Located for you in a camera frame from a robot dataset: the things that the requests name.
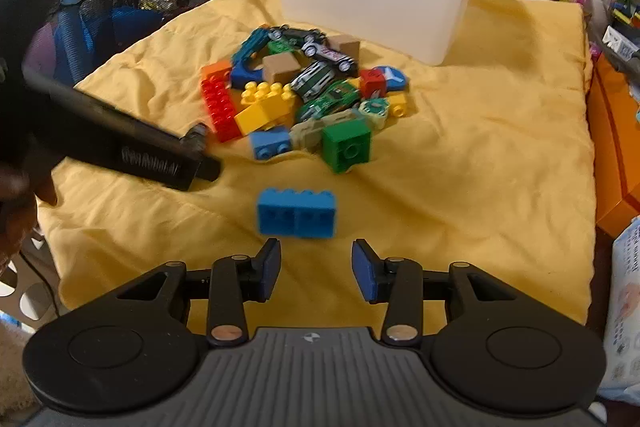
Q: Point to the white pink toy car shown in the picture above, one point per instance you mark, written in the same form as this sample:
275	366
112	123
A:
327	54

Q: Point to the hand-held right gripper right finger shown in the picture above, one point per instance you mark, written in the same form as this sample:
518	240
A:
365	269

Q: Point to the small red toy block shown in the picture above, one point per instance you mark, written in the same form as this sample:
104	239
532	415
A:
371	83

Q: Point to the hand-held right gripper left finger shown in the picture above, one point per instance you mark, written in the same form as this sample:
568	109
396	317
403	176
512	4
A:
267	269

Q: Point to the green toy block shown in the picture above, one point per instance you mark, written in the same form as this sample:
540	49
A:
347	147

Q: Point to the blue curved toy block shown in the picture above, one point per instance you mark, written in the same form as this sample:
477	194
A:
244	76

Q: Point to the pale green round toy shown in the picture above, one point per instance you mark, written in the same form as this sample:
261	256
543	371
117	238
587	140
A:
372	114

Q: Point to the small blue toy block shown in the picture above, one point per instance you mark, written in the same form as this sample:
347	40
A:
270	146

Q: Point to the black toy car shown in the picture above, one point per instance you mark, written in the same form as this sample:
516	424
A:
295	36

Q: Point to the small yellow toy block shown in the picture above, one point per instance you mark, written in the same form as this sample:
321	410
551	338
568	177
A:
397	106

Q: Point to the blue round airplane sign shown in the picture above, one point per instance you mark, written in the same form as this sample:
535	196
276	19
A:
392	76

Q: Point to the wooden cube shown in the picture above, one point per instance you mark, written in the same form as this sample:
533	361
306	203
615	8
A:
346	47
281	68

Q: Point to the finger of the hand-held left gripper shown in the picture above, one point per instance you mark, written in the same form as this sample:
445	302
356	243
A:
165	132

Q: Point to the white lattice basket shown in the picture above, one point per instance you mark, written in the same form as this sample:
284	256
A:
20	287

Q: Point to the long yellow toy block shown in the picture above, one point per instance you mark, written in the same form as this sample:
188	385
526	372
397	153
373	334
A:
265	114

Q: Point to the orange cardboard box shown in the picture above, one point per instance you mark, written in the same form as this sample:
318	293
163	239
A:
617	147

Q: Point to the orange toy block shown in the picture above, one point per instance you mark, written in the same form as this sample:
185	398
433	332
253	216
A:
216	72

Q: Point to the long red toy block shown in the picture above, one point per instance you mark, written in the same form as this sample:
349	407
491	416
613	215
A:
220	112

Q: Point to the teal toy car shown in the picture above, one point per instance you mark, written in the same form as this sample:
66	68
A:
252	43

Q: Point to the white wet wipes pack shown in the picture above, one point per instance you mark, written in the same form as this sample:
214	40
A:
625	307

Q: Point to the cream toy piece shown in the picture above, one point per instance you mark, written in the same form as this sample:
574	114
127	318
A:
306	134

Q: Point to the long blue toy block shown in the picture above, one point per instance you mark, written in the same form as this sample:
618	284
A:
295	217

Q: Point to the yellow blanket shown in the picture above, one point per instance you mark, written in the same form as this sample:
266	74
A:
450	182

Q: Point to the person's left hand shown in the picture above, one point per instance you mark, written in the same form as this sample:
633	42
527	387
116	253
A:
30	192

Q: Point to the green white striped toy car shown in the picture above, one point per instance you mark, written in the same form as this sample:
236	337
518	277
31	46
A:
312	79

